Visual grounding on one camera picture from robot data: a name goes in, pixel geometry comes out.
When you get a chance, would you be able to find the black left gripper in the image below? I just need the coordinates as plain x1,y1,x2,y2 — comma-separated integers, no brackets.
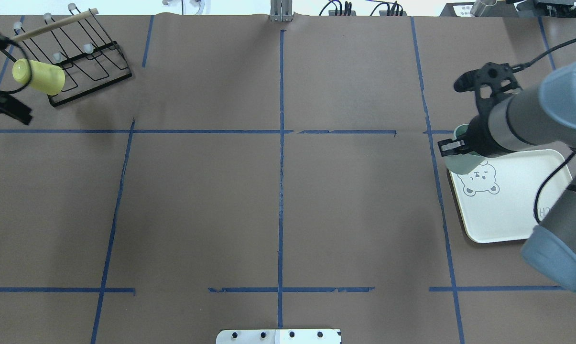
0,92,33,126

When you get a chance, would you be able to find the metal cup on desk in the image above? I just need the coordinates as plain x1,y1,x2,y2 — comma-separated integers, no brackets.
470,0,498,17

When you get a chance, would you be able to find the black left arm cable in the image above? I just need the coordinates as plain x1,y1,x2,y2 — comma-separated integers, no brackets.
0,45,33,94

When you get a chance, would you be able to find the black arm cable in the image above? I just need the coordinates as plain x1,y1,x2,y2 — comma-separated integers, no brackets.
0,45,33,94
512,32,576,225

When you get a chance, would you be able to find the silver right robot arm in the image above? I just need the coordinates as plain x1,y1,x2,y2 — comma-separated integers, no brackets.
438,62,576,292

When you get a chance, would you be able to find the yellow plastic cup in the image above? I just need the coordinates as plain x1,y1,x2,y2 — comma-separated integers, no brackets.
12,58,65,96

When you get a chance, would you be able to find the cream bear print tray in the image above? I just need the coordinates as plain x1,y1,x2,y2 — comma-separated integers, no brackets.
449,150,572,244

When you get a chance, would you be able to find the aluminium frame post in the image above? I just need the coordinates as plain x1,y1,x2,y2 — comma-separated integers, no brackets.
270,0,294,22

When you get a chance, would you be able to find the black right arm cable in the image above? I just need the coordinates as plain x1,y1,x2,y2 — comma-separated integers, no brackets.
512,32,576,225

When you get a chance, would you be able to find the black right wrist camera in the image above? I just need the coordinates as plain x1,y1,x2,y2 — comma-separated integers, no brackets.
453,62,524,116

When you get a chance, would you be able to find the black wire cup rack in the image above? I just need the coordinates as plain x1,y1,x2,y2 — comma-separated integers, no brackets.
1,3,133,107

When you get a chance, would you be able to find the pale green plastic cup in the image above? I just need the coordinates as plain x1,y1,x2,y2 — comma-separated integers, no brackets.
444,152,486,175

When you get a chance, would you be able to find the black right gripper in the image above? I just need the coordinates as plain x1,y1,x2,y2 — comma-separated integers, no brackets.
438,117,496,158

